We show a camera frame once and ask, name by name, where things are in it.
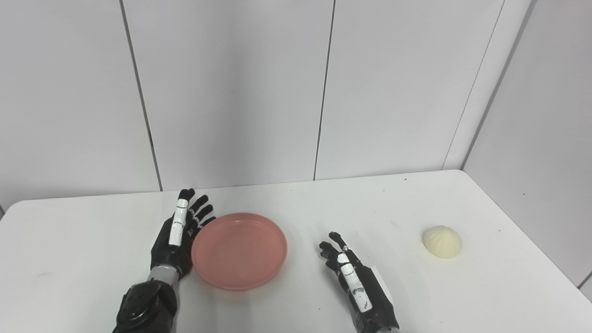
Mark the pink round plate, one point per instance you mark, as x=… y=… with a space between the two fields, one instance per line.
x=239 y=252

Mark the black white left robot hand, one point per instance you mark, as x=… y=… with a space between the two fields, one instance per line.
x=173 y=254

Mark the cream steamed bun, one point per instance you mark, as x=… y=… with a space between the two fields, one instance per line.
x=442 y=241

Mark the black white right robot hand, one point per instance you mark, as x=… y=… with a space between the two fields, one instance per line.
x=374 y=300

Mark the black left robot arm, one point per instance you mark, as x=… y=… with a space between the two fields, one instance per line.
x=145 y=305

